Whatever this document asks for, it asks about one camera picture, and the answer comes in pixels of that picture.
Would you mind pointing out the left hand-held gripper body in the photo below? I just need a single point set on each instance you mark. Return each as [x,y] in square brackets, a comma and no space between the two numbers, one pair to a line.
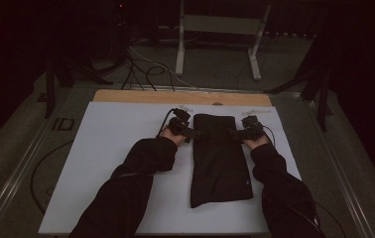
[179,124]

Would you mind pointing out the person's left hand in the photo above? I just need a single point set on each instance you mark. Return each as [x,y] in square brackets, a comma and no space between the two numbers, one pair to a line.
[170,136]

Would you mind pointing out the black curtain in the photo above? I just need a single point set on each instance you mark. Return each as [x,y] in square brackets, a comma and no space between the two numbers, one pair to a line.
[367,82]
[7,66]

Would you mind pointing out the black tripod stand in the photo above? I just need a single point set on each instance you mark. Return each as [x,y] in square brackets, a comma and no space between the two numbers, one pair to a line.
[50,92]
[322,105]

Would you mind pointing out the white metal stand with panel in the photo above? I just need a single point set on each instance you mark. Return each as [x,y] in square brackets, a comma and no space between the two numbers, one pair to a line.
[222,24]

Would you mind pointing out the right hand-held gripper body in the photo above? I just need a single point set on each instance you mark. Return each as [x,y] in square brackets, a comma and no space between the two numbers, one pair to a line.
[251,127]

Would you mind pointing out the person's right hand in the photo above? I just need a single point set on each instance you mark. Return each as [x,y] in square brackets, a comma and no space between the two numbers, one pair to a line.
[256,143]

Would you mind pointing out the metal floor rail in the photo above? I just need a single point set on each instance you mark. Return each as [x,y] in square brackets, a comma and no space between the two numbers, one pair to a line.
[350,198]
[208,89]
[10,185]

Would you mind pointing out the dark equipment rack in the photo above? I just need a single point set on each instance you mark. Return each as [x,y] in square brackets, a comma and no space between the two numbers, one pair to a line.
[121,26]

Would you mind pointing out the black shorts with blue print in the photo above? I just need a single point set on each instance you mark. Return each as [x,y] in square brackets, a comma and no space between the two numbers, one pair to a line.
[220,165]

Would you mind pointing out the white table cover sheet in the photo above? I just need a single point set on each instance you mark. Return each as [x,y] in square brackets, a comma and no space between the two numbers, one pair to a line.
[102,148]

